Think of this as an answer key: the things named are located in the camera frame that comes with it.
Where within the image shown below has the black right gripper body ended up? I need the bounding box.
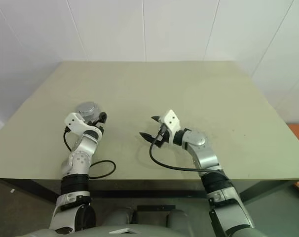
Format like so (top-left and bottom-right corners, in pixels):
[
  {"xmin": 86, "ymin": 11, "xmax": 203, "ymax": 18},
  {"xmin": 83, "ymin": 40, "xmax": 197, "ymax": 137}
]
[{"xmin": 154, "ymin": 124, "xmax": 174, "ymax": 149}]

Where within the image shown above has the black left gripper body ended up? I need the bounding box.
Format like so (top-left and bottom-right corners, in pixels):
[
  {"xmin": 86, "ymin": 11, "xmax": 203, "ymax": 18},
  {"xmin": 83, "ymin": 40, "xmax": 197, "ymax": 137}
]
[{"xmin": 87, "ymin": 118, "xmax": 106, "ymax": 135}]

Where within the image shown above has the motor housing with copper windings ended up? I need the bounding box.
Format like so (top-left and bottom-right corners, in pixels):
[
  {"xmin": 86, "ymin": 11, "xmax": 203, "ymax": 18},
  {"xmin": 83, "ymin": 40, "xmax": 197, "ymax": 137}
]
[{"xmin": 76, "ymin": 100, "xmax": 103, "ymax": 122}]

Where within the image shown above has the grey robot torso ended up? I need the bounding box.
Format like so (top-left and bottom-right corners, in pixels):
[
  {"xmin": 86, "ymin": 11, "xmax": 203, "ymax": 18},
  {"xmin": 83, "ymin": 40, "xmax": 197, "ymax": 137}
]
[{"xmin": 23, "ymin": 222, "xmax": 299, "ymax": 237}]

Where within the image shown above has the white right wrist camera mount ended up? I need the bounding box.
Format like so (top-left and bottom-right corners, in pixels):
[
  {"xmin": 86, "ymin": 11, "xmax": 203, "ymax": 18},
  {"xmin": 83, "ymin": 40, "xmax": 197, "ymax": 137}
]
[{"xmin": 158, "ymin": 110, "xmax": 182, "ymax": 144}]

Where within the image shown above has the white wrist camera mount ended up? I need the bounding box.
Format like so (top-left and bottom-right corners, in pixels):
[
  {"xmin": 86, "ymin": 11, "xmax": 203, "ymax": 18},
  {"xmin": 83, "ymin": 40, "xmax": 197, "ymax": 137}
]
[
  {"xmin": 64, "ymin": 112, "xmax": 103, "ymax": 143},
  {"xmin": 158, "ymin": 110, "xmax": 182, "ymax": 144}
]

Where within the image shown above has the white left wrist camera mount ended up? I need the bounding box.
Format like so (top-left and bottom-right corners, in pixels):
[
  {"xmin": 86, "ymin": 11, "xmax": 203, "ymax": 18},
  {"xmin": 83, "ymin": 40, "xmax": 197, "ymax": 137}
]
[{"xmin": 64, "ymin": 112, "xmax": 103, "ymax": 143}]

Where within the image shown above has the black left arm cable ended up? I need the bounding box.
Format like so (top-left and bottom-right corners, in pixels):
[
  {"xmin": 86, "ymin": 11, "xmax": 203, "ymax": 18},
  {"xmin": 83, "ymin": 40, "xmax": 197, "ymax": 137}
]
[{"xmin": 63, "ymin": 126, "xmax": 116, "ymax": 179}]

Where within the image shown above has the black table frame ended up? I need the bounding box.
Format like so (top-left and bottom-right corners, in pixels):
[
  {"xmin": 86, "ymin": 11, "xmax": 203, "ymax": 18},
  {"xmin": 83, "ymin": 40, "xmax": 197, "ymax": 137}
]
[{"xmin": 87, "ymin": 185, "xmax": 211, "ymax": 207}]

